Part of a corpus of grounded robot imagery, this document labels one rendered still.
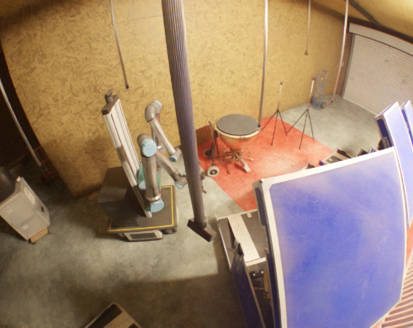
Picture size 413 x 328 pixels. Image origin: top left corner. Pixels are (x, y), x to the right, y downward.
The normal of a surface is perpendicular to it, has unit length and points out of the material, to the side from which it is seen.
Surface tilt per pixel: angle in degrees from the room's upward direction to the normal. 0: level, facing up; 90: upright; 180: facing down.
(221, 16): 90
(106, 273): 0
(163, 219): 0
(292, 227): 38
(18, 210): 90
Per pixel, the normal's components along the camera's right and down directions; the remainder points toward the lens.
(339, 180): 0.07, -0.20
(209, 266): -0.06, -0.75
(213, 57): 0.54, 0.54
